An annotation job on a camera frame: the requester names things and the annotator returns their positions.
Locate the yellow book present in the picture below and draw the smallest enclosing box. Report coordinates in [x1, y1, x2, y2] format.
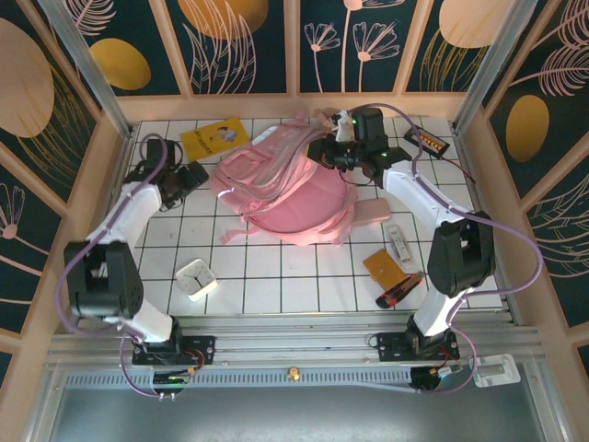
[179, 116, 249, 162]

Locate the pink backpack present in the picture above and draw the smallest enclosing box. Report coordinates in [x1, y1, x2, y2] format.
[209, 110, 358, 248]

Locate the pink rectangular pencil case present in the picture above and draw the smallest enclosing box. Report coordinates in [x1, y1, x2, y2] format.
[352, 197, 392, 229]

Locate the white remote control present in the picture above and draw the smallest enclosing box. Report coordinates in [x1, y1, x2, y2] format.
[387, 224, 414, 268]

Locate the yellow wallet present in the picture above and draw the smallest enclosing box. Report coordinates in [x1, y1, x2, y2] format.
[362, 249, 409, 289]

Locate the black charger board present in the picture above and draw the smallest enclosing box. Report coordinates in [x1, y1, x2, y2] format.
[403, 123, 451, 157]

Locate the white square alarm clock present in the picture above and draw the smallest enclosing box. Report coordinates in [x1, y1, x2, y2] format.
[175, 258, 218, 303]

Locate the red black utility knife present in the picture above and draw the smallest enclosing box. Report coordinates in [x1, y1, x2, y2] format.
[375, 271, 425, 309]

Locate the black power connector module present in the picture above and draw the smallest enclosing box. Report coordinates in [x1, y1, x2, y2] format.
[151, 367, 192, 400]
[410, 366, 464, 396]

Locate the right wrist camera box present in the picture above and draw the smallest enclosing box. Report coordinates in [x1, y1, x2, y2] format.
[331, 109, 354, 143]

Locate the red black charger cable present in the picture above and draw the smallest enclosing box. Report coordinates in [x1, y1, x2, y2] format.
[435, 154, 479, 186]

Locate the left aluminium corner post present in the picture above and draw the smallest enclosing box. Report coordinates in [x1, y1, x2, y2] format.
[39, 0, 135, 139]

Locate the aluminium corner post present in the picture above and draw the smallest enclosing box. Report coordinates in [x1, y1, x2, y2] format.
[452, 0, 539, 134]
[39, 0, 135, 139]

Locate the right aluminium corner post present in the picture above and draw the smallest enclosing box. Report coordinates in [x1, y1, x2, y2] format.
[452, 0, 539, 134]

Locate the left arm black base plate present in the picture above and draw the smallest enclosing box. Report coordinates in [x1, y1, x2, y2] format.
[132, 334, 216, 367]

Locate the aluminium extrusion rail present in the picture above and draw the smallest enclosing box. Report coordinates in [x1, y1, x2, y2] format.
[45, 311, 547, 369]

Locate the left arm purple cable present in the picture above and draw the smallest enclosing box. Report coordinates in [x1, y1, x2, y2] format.
[54, 133, 194, 400]

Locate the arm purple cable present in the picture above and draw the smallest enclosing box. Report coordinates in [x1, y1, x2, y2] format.
[353, 103, 544, 397]
[54, 133, 194, 400]

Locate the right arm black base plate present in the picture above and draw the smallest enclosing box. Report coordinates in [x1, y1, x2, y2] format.
[375, 330, 460, 363]

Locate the grey slotted cable duct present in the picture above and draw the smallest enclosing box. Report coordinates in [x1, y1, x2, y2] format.
[64, 367, 415, 392]

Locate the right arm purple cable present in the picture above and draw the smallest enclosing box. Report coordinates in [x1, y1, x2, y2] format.
[353, 103, 544, 397]

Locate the white plastic bracket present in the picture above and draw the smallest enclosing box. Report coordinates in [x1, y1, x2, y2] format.
[468, 353, 521, 389]

